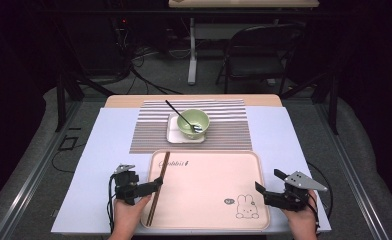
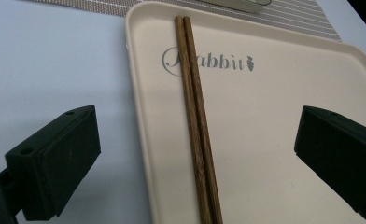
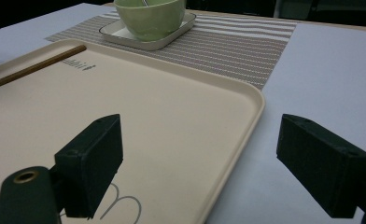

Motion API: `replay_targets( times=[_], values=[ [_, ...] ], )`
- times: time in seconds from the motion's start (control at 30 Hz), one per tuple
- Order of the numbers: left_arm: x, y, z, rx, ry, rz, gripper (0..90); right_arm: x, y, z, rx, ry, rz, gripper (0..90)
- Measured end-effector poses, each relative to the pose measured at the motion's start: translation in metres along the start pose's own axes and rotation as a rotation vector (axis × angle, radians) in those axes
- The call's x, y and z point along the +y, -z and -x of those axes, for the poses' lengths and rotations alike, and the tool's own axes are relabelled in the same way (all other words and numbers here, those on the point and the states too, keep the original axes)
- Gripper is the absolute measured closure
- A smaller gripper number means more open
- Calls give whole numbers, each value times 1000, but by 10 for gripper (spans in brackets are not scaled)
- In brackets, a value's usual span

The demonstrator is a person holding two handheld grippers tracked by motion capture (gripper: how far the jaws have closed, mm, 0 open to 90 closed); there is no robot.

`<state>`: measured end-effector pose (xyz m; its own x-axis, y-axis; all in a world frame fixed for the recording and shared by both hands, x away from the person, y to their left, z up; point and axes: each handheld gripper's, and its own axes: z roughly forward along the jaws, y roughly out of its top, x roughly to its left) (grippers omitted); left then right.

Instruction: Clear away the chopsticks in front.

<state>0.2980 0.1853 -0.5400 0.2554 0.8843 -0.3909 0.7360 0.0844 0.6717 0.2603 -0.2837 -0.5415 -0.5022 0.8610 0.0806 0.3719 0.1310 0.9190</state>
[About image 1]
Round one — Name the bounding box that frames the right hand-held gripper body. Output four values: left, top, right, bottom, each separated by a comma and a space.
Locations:
263, 170, 329, 212

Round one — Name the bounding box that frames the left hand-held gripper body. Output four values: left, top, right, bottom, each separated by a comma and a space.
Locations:
112, 163, 141, 206

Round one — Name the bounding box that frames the brown wooden chopstick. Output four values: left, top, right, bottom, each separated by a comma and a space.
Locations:
145, 151, 169, 227
147, 151, 171, 227

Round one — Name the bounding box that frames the beige tray with rabbit print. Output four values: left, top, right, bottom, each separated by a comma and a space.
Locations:
140, 149, 272, 231

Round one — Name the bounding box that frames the white square plate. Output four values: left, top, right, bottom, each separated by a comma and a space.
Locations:
165, 112, 207, 145

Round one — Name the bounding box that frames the black spoon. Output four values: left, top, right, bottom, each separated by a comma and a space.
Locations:
164, 99, 204, 133

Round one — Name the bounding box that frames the light green bowl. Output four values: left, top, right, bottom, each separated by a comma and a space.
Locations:
176, 108, 211, 141

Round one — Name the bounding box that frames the person's right hand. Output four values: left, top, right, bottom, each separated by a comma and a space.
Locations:
281, 189, 320, 234

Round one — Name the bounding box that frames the person's left hand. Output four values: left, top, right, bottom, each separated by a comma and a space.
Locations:
111, 194, 152, 234

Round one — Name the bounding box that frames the white table cover sheet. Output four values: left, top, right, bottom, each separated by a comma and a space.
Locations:
50, 106, 332, 235

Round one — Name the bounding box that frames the striped brown woven placemat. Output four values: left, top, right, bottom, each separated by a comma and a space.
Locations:
129, 98, 254, 155

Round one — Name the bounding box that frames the light wooden table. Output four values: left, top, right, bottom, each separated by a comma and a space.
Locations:
103, 93, 284, 109

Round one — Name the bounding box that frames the black folding chair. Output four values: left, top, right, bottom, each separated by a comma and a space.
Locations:
215, 22, 306, 96

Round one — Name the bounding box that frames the white table leg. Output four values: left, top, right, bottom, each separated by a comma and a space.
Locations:
186, 17, 199, 86

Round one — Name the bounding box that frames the dark box with red light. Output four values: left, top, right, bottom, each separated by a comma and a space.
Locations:
111, 15, 132, 69

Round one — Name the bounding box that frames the background wooden table top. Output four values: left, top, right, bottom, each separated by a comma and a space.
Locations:
167, 0, 320, 9

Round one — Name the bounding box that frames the left hand-held gripper cable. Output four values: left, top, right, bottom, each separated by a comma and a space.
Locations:
106, 173, 119, 234

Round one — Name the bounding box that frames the hand-held gripper cable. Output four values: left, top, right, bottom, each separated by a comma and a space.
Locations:
106, 173, 119, 234
305, 161, 335, 232

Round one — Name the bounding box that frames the right hand-held gripper cable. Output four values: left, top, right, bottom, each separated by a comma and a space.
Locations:
305, 161, 335, 232

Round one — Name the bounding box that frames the aluminium floor rail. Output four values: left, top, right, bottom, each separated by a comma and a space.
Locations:
314, 102, 391, 240
0, 99, 82, 240

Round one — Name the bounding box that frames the thin black floor cable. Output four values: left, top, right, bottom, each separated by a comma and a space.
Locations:
51, 142, 89, 175

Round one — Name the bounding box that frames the black metal stand frame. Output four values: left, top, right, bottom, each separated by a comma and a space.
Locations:
54, 71, 116, 133
279, 70, 340, 136

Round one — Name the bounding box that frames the bundle of floor cables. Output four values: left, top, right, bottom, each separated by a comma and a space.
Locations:
125, 46, 186, 97

